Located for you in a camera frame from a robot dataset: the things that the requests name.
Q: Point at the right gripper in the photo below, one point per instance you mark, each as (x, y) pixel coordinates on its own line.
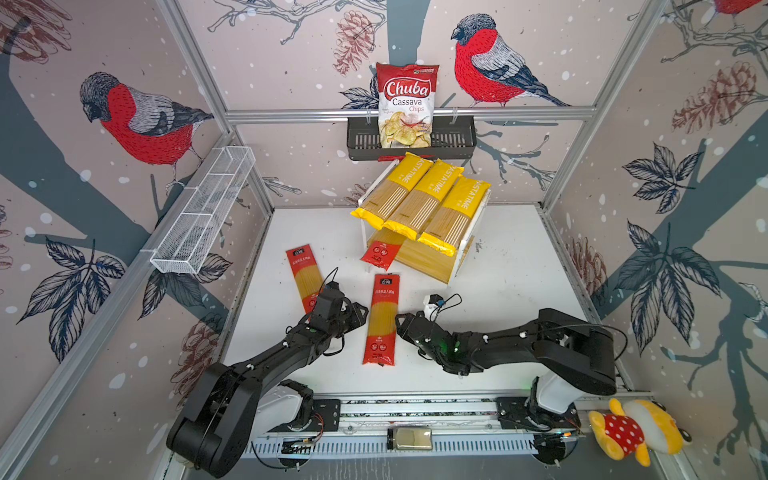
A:
(405, 327)

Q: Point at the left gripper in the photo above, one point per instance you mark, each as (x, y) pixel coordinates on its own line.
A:
(358, 318)

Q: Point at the red spaghetti box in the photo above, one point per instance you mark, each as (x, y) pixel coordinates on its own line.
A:
(383, 248)
(306, 275)
(381, 334)

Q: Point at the yellow spaghetti bag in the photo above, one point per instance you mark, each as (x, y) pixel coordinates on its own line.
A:
(388, 192)
(411, 216)
(453, 217)

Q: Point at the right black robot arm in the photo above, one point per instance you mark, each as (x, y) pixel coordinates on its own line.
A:
(579, 355)

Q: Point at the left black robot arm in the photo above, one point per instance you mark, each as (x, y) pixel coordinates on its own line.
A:
(215, 424)

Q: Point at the wooden two-tier shelf rack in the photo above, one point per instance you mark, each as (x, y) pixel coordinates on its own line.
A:
(432, 263)

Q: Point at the small glass container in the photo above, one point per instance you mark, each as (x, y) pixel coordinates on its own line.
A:
(409, 438)

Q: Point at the Chuba cassava chips bag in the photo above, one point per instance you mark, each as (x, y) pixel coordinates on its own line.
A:
(406, 104)

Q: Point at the yellow plush toy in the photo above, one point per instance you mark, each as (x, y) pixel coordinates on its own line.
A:
(636, 428)

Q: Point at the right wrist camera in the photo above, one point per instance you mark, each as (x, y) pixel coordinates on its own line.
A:
(432, 304)

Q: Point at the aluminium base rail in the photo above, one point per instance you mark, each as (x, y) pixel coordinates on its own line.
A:
(356, 428)

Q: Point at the white mesh wall basket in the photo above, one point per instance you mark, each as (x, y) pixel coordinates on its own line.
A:
(191, 237)

